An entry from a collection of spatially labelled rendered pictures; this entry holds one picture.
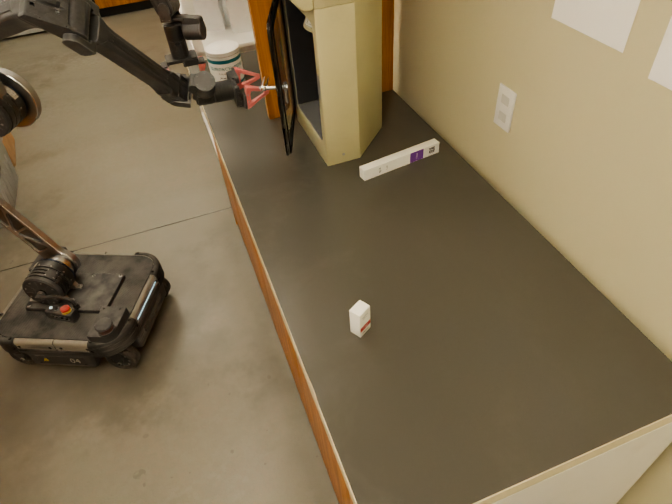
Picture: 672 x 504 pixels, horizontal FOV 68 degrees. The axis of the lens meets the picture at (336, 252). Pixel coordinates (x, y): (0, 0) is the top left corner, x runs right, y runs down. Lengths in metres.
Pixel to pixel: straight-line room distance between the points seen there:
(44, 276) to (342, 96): 1.48
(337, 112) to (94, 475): 1.60
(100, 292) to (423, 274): 1.58
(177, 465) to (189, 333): 0.62
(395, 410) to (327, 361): 0.18
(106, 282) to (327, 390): 1.58
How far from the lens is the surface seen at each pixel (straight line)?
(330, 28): 1.42
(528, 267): 1.31
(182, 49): 1.81
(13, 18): 1.30
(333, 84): 1.48
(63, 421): 2.43
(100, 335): 2.22
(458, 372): 1.09
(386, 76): 2.00
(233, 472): 2.06
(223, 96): 1.55
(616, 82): 1.18
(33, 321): 2.50
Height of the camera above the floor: 1.85
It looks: 44 degrees down
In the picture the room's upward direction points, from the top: 5 degrees counter-clockwise
